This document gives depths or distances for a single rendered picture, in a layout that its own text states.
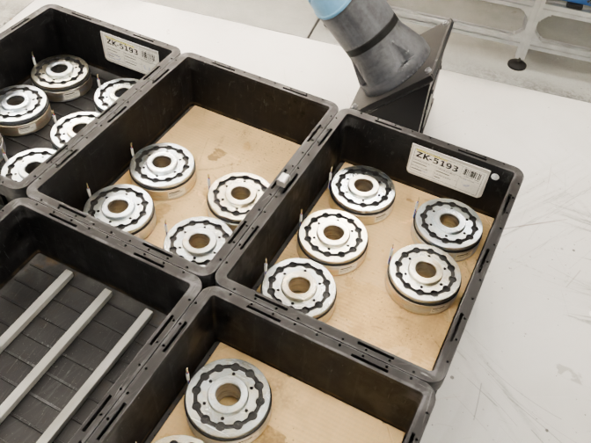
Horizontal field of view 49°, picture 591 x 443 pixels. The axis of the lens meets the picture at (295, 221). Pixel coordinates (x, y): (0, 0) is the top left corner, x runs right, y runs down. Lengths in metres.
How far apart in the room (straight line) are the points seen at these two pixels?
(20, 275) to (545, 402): 0.78
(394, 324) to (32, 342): 0.48
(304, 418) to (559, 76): 2.41
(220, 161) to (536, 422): 0.63
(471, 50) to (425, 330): 2.24
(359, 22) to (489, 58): 1.83
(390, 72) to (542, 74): 1.81
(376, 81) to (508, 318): 0.49
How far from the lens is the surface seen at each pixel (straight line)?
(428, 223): 0.98
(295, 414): 0.82
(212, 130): 1.15
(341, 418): 0.82
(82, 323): 0.90
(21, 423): 0.86
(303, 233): 0.94
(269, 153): 1.10
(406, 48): 1.24
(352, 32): 1.23
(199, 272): 0.81
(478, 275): 0.85
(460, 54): 2.98
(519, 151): 1.41
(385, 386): 0.76
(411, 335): 0.89
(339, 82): 1.49
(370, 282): 0.93
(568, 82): 3.00
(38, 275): 0.98
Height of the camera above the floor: 1.57
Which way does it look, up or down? 48 degrees down
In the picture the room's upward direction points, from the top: 4 degrees clockwise
